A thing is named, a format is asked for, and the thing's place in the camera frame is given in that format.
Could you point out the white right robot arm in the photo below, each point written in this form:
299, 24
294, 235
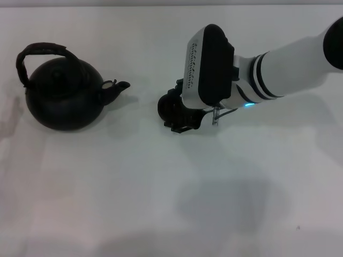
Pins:
289, 67

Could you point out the black round teapot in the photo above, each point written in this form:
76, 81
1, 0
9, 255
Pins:
64, 107

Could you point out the silver black wrist camera box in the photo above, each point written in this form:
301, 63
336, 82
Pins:
211, 67

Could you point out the small black teacup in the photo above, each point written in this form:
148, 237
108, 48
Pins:
166, 107

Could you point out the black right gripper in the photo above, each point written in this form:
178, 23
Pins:
191, 115

